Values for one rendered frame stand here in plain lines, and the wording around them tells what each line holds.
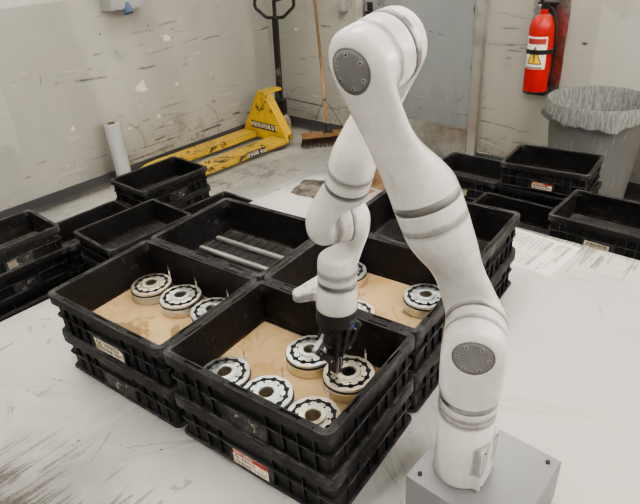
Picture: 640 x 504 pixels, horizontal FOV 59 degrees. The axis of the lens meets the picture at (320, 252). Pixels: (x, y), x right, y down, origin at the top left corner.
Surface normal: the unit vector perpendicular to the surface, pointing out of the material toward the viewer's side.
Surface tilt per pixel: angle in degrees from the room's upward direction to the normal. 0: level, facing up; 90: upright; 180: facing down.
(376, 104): 100
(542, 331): 0
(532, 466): 1
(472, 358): 93
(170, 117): 90
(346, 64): 98
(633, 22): 90
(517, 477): 1
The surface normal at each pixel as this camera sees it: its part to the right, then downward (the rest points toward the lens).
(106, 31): 0.75, 0.29
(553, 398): -0.07, -0.87
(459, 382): -0.41, 0.53
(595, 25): -0.66, 0.41
